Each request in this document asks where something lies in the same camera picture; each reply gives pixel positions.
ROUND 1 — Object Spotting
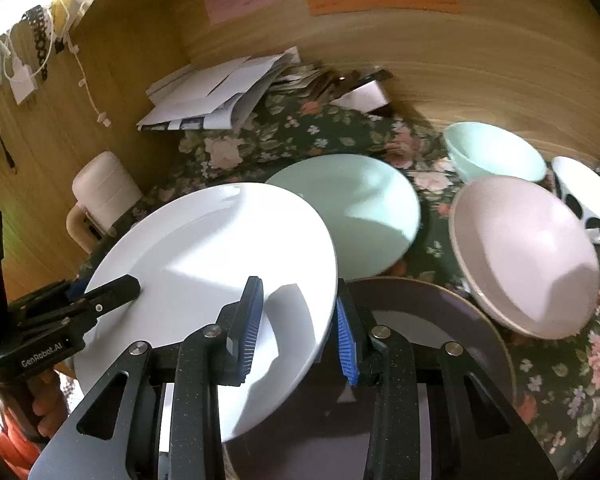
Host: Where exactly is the black lace ribbon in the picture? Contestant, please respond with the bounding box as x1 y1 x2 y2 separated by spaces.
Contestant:
22 5 53 81

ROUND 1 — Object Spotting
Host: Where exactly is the dark purple plate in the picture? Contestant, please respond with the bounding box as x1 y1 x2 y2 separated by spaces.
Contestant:
225 276 517 480

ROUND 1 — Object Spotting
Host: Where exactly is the small black hanging object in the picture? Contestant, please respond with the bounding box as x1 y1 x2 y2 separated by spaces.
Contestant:
0 130 16 173

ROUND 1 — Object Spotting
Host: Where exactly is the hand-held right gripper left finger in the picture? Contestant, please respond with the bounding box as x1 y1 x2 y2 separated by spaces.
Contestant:
27 276 265 480

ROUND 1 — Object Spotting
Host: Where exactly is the dark floral cloth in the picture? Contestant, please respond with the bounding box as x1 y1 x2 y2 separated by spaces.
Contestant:
75 95 600 480

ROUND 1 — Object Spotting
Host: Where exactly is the person's orange clothing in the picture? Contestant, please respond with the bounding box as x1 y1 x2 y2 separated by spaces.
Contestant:
0 395 41 471

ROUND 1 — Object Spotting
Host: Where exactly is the person's left hand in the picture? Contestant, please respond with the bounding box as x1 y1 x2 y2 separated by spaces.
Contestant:
30 367 73 431

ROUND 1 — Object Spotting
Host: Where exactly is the white plate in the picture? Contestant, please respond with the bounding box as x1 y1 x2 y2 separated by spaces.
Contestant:
74 182 340 443

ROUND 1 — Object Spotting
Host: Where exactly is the small white box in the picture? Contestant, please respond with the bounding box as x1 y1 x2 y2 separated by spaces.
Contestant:
330 80 388 111

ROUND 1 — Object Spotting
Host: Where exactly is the pile of dark cards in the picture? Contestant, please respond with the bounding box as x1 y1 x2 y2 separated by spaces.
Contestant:
270 62 351 98

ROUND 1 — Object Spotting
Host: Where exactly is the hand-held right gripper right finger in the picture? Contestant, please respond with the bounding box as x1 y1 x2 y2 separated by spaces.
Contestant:
336 280 556 480

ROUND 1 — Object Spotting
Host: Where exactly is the yellow object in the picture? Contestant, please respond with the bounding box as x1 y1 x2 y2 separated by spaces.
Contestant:
52 0 81 21

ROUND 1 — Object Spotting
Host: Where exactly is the pale jug with beige handle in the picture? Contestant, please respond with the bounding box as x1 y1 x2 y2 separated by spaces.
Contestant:
66 151 143 256

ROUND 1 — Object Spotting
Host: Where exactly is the white charger plug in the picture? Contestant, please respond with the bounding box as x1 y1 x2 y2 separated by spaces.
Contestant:
7 57 41 106

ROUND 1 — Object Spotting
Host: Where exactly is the pink bowl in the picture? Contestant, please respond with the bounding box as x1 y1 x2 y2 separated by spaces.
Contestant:
449 176 600 338

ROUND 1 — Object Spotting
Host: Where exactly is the black spotted white cup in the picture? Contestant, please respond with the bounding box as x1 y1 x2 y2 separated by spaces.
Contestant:
550 156 600 246

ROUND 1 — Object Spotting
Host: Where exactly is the mint green plate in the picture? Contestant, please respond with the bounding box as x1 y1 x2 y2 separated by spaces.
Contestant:
264 155 422 281

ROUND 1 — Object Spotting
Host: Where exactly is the stack of white papers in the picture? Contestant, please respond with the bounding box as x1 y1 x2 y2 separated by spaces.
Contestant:
136 46 301 132

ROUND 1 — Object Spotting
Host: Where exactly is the flat black object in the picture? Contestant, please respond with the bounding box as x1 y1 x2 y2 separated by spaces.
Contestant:
347 67 393 93

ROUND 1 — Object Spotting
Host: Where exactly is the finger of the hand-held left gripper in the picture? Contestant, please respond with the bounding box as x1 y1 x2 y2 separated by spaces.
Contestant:
25 275 142 341
9 280 86 318

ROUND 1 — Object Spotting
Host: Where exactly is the white cable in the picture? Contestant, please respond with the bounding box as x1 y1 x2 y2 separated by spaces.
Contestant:
0 0 112 128

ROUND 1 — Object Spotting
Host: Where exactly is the mint green bowl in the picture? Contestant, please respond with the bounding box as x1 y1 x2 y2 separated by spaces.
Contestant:
442 122 548 186

